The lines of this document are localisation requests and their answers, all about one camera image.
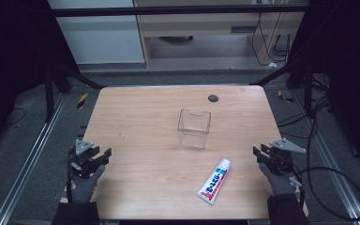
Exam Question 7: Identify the white toothpaste tube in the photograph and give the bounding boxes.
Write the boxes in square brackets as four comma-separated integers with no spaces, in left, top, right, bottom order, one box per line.
[196,157,233,206]

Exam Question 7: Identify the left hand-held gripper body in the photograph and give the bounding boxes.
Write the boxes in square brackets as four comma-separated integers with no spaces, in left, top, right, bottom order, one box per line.
[66,139,101,179]

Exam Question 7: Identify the black looped cable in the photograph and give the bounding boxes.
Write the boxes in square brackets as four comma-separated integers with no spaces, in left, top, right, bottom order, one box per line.
[292,166,360,221]

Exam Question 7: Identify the black metal frame bar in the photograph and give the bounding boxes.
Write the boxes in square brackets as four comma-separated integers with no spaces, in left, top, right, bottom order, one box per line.
[50,4,311,18]

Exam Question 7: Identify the aluminium floor rail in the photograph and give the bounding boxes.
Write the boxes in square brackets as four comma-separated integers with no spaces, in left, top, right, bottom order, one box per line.
[292,90,360,225]
[0,93,68,225]

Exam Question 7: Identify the black metal stand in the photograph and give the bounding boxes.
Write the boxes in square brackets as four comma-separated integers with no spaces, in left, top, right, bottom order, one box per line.
[43,60,107,124]
[250,59,314,119]

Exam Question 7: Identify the person's right hand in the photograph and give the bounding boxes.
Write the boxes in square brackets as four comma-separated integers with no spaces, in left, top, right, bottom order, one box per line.
[258,161,298,197]

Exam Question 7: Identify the black yellow striped tape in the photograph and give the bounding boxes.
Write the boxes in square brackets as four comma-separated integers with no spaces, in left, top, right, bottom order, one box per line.
[277,89,294,104]
[76,92,89,110]

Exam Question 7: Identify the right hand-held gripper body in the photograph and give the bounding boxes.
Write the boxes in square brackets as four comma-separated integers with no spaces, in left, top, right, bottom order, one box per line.
[263,138,308,189]

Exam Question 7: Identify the white cabinet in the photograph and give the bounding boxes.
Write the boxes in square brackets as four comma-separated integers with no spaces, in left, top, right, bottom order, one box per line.
[47,0,146,66]

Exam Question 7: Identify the black hanging cables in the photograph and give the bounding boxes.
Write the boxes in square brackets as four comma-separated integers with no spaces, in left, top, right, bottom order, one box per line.
[250,12,293,68]

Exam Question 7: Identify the light wooden desk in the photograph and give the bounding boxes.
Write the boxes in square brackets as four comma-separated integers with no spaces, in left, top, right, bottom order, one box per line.
[133,0,310,68]

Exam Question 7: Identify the clear plastic container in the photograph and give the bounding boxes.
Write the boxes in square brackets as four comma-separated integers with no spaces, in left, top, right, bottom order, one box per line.
[176,108,213,150]

